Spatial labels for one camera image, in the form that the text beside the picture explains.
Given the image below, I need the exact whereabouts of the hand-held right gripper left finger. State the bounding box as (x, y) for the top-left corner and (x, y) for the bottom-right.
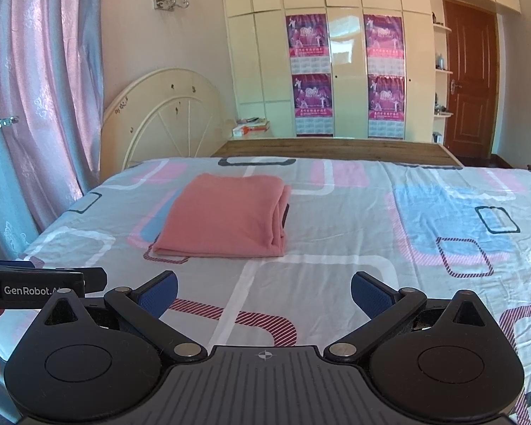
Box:
(39, 270), (209, 364)

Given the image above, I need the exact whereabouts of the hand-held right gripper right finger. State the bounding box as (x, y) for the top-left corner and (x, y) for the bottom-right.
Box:
(323, 271), (493, 364)

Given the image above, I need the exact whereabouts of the pink sweater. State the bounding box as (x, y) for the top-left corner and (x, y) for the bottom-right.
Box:
(152, 174), (292, 259)

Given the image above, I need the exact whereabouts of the printed bed sheet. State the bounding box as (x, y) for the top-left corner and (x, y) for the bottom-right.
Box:
(0, 155), (531, 425)

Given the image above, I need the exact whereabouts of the wooden bed platform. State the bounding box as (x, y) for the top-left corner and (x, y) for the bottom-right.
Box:
(210, 136), (466, 169)

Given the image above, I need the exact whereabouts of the pink blue curtain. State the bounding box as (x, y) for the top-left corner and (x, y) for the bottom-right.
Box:
(0, 0), (105, 267)

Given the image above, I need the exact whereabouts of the white orange box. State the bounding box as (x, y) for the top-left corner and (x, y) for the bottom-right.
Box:
(232, 125), (271, 137)

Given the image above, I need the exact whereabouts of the cream round headboard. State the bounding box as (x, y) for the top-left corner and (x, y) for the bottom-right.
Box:
(99, 68), (235, 182)

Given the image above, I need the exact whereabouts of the purple calendar poster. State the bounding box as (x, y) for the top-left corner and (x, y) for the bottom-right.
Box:
(292, 73), (335, 136)
(363, 14), (404, 76)
(285, 13), (329, 76)
(367, 74), (405, 139)

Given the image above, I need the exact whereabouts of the cream wardrobe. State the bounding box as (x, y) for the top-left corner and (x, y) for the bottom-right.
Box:
(219, 0), (523, 145)

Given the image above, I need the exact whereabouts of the cream corner shelf unit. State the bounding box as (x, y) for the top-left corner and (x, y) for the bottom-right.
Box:
(431, 11), (455, 145)

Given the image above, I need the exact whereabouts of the brown wooden door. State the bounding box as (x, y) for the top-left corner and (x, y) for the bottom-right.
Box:
(442, 0), (501, 158)

